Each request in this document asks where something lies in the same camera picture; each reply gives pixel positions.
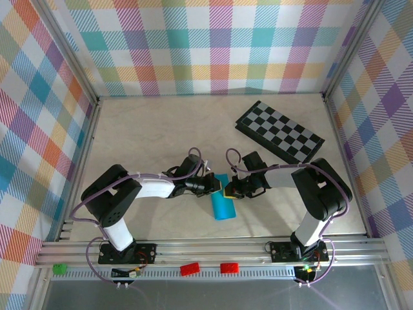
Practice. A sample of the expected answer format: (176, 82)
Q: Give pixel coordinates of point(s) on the blue paper sheet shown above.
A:
(222, 208)

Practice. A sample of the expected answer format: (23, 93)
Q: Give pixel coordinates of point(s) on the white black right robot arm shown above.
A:
(322, 190)

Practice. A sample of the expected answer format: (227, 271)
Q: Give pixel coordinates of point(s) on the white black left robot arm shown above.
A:
(155, 189)

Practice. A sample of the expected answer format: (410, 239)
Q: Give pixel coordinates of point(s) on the grey metal sheet panel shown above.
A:
(226, 295)

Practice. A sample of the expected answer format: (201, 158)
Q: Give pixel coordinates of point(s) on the black grey folding chessboard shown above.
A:
(274, 122)

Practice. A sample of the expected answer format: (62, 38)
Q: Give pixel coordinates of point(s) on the red plastic block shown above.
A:
(189, 269)
(229, 268)

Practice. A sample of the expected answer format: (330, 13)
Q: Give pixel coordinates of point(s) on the small right connector board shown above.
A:
(305, 272)

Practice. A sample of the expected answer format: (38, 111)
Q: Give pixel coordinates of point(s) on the green plastic block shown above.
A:
(59, 269)

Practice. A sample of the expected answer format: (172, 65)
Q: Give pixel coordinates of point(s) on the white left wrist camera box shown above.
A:
(207, 166)

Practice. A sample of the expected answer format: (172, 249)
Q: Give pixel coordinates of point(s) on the aluminium mounting rail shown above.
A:
(209, 252)

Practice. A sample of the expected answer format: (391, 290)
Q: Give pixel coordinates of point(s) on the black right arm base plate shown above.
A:
(280, 252)

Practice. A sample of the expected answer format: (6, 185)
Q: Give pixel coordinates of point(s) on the aluminium table edge rail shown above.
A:
(338, 142)
(87, 142)

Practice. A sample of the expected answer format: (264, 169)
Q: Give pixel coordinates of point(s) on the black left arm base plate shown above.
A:
(145, 253)

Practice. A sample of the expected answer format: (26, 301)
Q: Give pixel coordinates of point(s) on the aluminium frame post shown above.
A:
(69, 51)
(351, 48)

